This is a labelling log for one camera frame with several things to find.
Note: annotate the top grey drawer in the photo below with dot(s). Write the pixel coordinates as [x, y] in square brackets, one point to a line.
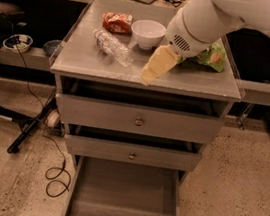
[115, 115]

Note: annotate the white ceramic bowl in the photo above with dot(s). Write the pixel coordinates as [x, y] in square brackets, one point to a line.
[147, 33]

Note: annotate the white bowl with items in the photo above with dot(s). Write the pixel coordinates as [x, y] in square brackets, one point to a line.
[18, 43]

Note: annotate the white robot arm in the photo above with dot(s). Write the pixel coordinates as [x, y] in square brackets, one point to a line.
[235, 14]

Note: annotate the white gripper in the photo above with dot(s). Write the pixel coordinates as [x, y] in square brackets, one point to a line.
[178, 39]

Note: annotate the green chip bag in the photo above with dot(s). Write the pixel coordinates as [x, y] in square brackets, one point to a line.
[213, 56]

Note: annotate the orange red snack bag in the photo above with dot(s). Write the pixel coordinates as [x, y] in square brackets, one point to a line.
[117, 23]

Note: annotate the clear plastic water bottle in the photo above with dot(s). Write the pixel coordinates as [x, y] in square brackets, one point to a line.
[113, 47]

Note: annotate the black stand legs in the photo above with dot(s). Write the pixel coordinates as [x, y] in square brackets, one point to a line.
[26, 123]

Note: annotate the bottom grey open drawer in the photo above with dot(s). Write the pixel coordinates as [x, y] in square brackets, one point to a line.
[108, 188]

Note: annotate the dark round dish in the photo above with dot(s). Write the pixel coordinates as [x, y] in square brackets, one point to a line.
[52, 47]

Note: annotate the grey metal drawer cabinet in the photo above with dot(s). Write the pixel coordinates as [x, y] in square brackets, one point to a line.
[81, 68]

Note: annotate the black bag on shelf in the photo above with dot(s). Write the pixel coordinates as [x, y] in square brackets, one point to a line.
[11, 15]

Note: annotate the middle grey drawer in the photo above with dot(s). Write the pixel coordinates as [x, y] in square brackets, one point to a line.
[132, 148]

